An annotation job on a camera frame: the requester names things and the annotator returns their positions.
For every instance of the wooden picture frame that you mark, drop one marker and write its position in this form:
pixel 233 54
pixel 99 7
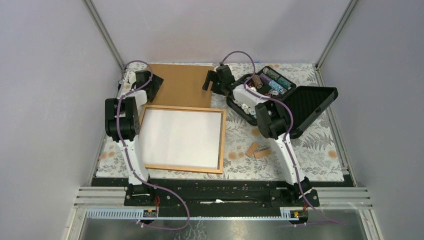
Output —
pixel 223 142

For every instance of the printed photo of plant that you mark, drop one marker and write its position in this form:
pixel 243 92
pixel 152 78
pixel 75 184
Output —
pixel 180 137

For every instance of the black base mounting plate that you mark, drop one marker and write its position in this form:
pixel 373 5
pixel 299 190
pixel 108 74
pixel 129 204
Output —
pixel 218 198

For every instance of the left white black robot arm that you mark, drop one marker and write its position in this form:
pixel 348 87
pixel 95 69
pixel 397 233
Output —
pixel 122 124

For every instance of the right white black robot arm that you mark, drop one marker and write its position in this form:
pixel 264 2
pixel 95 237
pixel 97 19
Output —
pixel 258 99

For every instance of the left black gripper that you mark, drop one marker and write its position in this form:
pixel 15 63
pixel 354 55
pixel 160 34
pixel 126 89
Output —
pixel 156 81

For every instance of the brown cardboard backing board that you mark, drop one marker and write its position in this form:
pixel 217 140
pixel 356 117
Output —
pixel 182 85

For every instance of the black poker chip case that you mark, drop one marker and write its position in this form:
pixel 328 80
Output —
pixel 306 104

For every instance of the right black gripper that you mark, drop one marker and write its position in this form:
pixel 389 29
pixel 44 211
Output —
pixel 212 76

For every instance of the small wooden block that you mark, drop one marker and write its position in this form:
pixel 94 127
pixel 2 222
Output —
pixel 262 153
pixel 252 149

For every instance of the aluminium rail frame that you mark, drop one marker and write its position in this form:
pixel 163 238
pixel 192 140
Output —
pixel 107 202

